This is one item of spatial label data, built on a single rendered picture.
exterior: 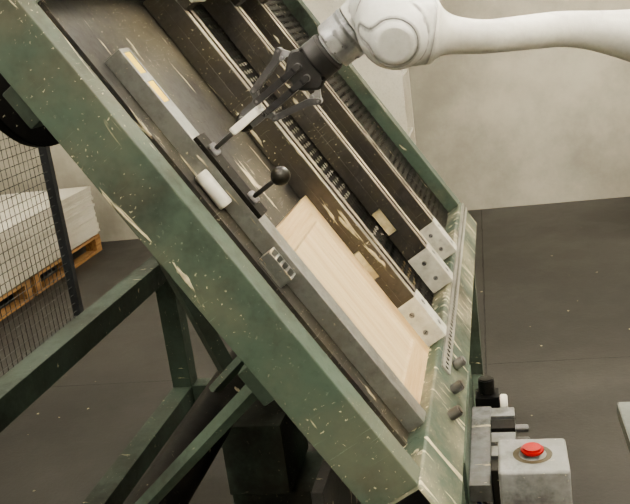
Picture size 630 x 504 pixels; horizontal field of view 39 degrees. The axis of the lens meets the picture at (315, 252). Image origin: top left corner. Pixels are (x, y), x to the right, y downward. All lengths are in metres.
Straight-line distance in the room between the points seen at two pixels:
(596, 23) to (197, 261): 0.80
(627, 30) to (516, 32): 0.23
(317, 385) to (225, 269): 0.26
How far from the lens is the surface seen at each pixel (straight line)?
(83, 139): 1.56
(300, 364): 1.55
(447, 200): 3.61
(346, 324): 1.79
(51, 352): 2.98
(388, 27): 1.37
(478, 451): 2.07
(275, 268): 1.72
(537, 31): 1.56
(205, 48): 2.17
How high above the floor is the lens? 1.73
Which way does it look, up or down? 15 degrees down
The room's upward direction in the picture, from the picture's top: 8 degrees counter-clockwise
